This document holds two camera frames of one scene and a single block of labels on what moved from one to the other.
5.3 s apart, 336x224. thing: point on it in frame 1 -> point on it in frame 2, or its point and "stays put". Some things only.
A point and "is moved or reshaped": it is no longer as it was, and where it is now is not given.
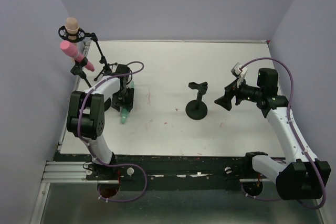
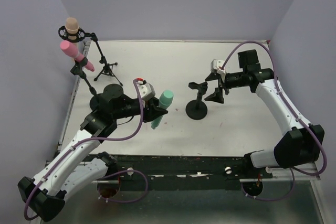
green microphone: (125, 112) is moved or reshaped
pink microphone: (71, 50) stays put
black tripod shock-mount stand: (79, 35) stays put
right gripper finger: (224, 101) -> (217, 97)
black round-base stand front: (197, 109) stays put
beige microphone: (72, 27) stays put
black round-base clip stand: (77, 69) stays put
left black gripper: (123, 102) -> (148, 107)
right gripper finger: (231, 87) -> (212, 76)
